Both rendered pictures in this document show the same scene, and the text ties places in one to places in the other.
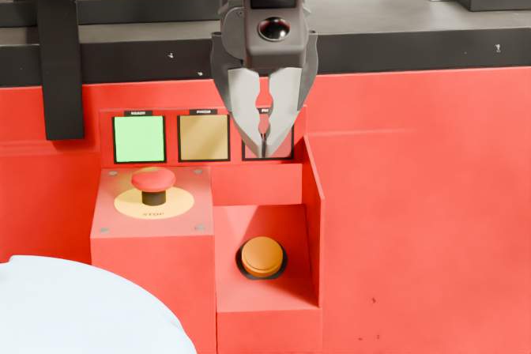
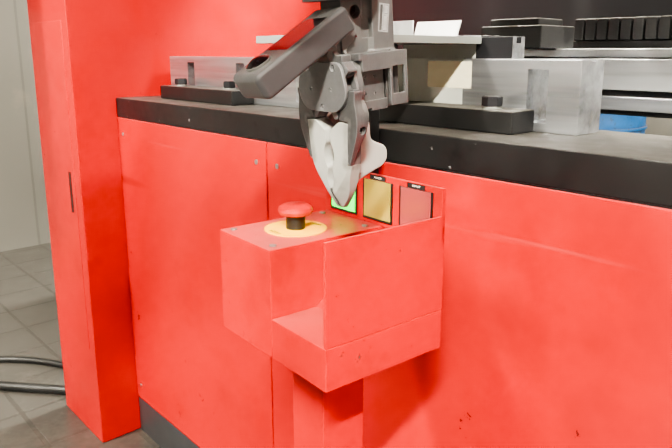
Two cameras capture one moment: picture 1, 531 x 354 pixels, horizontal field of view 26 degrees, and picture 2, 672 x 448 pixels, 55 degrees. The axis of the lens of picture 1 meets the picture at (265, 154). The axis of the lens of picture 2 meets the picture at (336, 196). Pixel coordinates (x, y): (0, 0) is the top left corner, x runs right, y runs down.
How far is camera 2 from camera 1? 0.81 m
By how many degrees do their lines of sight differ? 53
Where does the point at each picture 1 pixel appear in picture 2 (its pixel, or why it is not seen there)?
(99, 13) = (421, 117)
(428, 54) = (648, 187)
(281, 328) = (303, 355)
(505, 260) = not seen: outside the picture
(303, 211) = (410, 280)
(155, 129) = not seen: hidden behind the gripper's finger
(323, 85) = (542, 198)
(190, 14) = (478, 125)
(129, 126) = not seen: hidden behind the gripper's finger
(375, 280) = (580, 413)
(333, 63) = (552, 178)
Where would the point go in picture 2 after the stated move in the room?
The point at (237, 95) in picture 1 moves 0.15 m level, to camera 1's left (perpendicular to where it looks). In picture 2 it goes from (314, 142) to (245, 128)
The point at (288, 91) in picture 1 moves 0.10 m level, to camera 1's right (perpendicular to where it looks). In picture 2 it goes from (341, 144) to (411, 158)
